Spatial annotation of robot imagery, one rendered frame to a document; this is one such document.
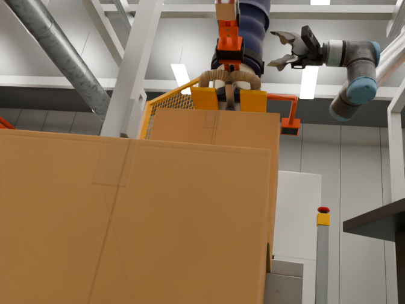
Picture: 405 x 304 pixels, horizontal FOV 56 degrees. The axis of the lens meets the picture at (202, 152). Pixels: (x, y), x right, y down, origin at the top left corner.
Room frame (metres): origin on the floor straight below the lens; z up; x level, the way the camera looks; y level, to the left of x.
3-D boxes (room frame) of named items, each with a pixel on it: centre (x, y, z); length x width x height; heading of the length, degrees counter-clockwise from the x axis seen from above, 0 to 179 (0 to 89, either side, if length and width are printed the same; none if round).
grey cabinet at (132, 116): (2.63, 0.57, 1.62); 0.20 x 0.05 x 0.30; 168
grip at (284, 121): (1.61, -0.40, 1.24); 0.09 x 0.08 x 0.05; 79
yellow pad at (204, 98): (1.38, 0.01, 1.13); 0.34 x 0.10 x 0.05; 169
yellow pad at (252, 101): (1.35, -0.18, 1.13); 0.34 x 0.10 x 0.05; 169
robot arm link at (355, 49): (1.03, -0.47, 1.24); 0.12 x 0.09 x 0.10; 79
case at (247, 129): (1.34, -0.09, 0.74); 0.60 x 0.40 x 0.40; 166
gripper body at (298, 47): (1.07, -0.31, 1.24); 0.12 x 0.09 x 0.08; 79
